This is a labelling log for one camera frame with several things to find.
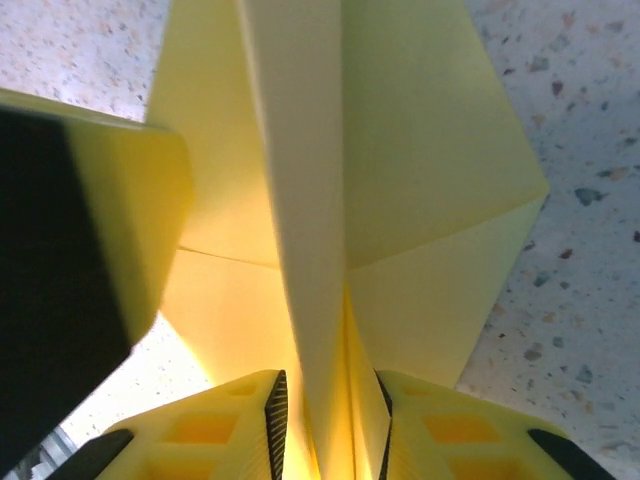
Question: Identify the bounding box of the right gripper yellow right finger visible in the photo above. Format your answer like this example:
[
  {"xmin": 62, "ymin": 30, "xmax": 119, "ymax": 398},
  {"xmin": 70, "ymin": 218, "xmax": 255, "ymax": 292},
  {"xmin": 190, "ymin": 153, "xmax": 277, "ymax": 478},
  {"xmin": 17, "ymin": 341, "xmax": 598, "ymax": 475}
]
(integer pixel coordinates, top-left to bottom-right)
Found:
[{"xmin": 373, "ymin": 368, "xmax": 606, "ymax": 480}]

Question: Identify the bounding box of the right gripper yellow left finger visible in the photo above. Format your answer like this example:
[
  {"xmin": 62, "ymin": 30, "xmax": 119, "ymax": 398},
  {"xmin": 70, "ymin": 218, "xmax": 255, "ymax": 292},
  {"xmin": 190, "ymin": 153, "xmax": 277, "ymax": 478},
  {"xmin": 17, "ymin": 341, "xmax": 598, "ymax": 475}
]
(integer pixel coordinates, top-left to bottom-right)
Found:
[{"xmin": 47, "ymin": 368, "xmax": 290, "ymax": 480}]

